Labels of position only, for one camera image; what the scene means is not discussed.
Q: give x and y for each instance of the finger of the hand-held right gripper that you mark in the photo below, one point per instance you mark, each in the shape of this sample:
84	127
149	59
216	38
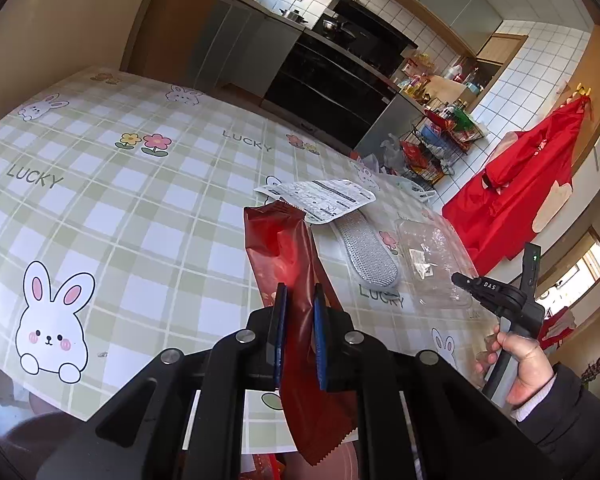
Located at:
490	290

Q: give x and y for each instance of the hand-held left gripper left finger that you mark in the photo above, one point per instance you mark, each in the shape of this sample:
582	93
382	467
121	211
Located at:
280	330

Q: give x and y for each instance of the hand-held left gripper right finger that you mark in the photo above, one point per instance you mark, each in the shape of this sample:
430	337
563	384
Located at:
321	345

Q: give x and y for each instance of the clear plastic tray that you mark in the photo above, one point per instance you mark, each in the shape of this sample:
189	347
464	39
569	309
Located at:
430	240

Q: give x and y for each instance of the dark red wrapper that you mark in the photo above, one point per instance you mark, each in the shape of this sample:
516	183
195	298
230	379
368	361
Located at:
275	240

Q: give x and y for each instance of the person's right forearm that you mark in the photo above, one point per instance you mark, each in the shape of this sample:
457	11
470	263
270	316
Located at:
570	420

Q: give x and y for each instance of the person's right hand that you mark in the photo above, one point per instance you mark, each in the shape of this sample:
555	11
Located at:
527	365

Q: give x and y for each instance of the small printed sachet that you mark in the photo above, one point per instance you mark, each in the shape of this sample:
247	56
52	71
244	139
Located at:
422	267

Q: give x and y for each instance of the red hanging garment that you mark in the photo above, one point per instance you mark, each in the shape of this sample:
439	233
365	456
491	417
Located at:
520	185

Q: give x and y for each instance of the grey mesh insole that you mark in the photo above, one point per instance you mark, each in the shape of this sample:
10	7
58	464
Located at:
367	250

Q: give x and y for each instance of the white printed plastic wrapper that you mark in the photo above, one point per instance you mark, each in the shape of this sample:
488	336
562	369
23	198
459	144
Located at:
325	197

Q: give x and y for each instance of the crumpled white plastic bag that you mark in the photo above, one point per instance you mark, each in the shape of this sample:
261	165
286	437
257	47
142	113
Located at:
392	152

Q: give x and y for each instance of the row of condiment bottles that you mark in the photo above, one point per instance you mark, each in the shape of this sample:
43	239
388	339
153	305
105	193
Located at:
415	82

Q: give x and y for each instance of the black built-in oven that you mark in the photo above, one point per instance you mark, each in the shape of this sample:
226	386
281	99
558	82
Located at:
320	85

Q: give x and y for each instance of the grey kitchen cabinets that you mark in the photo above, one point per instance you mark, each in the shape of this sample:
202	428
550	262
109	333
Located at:
250	45

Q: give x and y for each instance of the steel pot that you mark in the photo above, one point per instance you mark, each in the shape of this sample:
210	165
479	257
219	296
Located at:
295	16

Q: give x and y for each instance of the wooden partition panel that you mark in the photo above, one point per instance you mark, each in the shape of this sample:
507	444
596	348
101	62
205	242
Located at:
180	25

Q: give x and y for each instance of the cream refrigerator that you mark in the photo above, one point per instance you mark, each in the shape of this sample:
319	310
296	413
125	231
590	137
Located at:
80	20

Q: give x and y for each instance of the yellow wall hook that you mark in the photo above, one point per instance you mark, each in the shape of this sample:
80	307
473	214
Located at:
582	91

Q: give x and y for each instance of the upper wall cabinets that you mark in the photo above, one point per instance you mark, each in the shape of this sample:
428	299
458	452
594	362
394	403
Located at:
455	5

